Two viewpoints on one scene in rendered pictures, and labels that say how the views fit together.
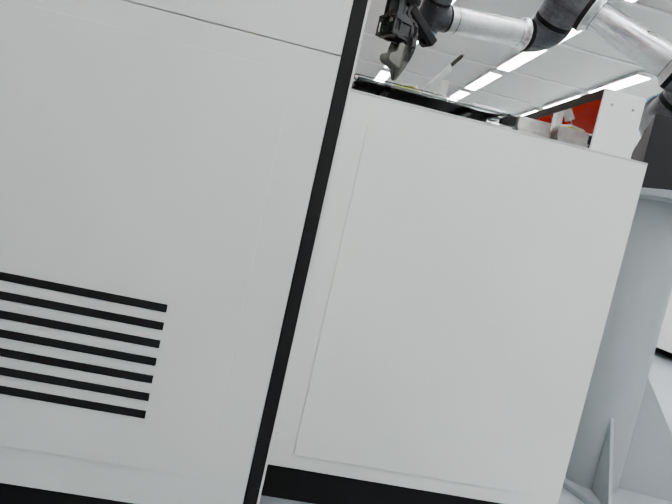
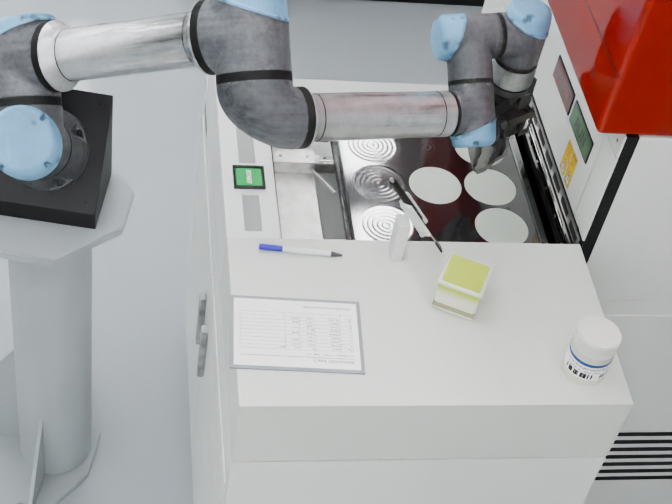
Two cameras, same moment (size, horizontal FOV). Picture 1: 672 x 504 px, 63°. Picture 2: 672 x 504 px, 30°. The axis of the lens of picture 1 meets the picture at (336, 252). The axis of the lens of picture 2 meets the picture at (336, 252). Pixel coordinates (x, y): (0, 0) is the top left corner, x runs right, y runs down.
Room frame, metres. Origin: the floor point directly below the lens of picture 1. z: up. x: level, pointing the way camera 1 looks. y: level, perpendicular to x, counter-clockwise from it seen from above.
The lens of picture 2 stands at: (3.20, -0.52, 2.48)
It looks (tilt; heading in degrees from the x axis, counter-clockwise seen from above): 46 degrees down; 172
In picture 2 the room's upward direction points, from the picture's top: 12 degrees clockwise
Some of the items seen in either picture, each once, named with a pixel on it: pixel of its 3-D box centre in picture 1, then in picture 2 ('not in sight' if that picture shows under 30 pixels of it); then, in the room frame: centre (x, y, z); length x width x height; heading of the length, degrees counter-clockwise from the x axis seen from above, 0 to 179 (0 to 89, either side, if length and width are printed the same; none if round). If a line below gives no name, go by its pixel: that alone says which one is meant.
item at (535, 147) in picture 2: not in sight; (539, 184); (1.43, 0.09, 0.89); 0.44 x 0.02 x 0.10; 7
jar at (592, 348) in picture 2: not in sight; (591, 351); (1.94, 0.09, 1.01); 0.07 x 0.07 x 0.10
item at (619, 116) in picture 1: (553, 140); (240, 159); (1.44, -0.48, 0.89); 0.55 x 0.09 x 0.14; 7
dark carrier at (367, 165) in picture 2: (412, 107); (434, 186); (1.47, -0.11, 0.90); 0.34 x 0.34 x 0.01; 7
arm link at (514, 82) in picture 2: not in sight; (511, 69); (1.48, -0.04, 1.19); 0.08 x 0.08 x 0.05
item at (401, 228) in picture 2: (438, 85); (411, 227); (1.72, -0.19, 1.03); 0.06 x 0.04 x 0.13; 97
